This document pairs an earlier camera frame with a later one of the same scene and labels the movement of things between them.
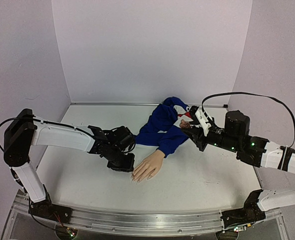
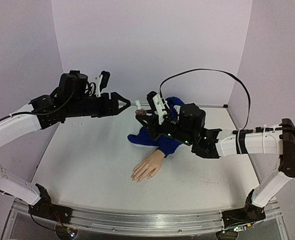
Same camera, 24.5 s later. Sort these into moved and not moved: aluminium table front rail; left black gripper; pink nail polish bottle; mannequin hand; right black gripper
Moved: pink nail polish bottle; left black gripper; right black gripper
Not moved: aluminium table front rail; mannequin hand
